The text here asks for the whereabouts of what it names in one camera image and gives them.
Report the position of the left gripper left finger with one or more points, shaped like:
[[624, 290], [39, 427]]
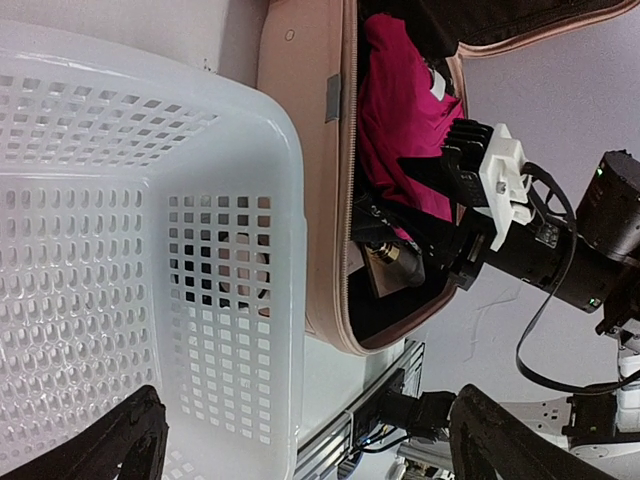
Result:
[[128, 442]]

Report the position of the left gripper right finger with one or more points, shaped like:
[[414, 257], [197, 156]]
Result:
[[488, 442]]

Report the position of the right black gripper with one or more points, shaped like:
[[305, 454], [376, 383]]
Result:
[[539, 254]]

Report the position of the black white patterned garment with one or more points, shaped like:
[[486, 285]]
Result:
[[371, 224]]

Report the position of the magenta t-shirt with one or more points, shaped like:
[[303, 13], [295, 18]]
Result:
[[403, 111]]

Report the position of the white perforated plastic basket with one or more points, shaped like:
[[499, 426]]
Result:
[[152, 233]]

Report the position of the pink hard-shell suitcase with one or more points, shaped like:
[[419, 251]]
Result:
[[312, 62]]

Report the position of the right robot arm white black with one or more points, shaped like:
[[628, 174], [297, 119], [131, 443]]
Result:
[[587, 257]]

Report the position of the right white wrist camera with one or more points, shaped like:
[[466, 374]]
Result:
[[487, 165]]

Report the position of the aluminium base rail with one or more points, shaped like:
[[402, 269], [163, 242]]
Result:
[[340, 397]]

